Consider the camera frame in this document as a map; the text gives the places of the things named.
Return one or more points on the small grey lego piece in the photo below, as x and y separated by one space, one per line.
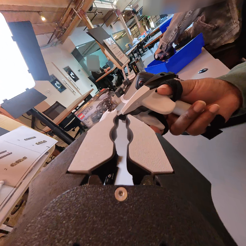
202 70

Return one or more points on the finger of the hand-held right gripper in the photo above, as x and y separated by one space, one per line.
153 102
152 119

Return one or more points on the long black lego plate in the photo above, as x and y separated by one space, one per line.
122 116

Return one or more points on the studio light panel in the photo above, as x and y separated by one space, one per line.
15 65

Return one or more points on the ceiling spot lamp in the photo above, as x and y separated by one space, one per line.
43 18

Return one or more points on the person's right hand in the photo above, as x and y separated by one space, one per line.
215 94

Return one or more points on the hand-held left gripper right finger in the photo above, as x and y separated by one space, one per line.
150 148

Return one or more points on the lego set box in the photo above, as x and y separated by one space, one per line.
96 109

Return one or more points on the black light stand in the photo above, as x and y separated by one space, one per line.
50 125

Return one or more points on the wooden work table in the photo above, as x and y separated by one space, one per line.
75 103

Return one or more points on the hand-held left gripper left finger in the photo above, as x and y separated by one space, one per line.
94 148

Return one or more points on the small blue plastic bin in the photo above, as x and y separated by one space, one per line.
166 24

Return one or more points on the black flag board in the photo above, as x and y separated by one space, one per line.
107 44

